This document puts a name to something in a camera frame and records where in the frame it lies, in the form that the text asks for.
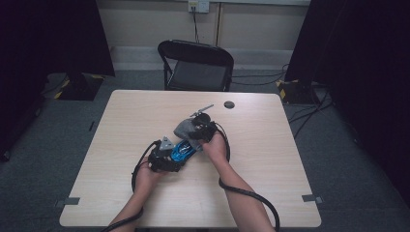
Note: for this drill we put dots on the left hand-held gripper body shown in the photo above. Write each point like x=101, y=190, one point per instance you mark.
x=166, y=145

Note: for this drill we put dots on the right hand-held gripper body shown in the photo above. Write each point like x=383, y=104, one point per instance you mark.
x=203, y=127

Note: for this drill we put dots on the blue and black toy car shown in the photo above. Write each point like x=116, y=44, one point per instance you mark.
x=182, y=151

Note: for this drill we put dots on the grey cloth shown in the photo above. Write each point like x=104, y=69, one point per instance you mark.
x=184, y=129

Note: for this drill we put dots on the person's right hand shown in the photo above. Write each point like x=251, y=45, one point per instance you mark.
x=217, y=150

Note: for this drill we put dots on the person's left hand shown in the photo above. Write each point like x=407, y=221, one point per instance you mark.
x=145, y=177

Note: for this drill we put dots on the black folding chair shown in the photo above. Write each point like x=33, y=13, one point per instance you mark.
x=196, y=75

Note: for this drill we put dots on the small black floor object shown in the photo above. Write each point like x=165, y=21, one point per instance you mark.
x=92, y=126

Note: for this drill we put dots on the stand base with yellow tape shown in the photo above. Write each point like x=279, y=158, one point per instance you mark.
x=295, y=93
x=80, y=88

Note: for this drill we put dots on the grey tape strip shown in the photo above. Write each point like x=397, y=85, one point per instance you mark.
x=69, y=201
x=311, y=198

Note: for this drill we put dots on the black curtain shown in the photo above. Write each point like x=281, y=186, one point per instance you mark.
x=38, y=48
x=364, y=64

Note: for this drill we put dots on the white wall socket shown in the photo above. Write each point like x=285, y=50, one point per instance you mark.
x=199, y=5

